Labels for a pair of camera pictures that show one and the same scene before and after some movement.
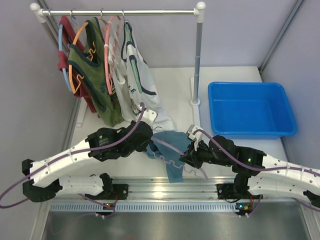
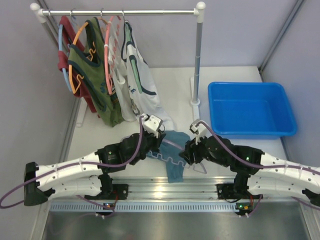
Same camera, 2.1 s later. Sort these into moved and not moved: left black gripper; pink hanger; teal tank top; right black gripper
Moved: left black gripper
Not moved: pink hanger; teal tank top; right black gripper
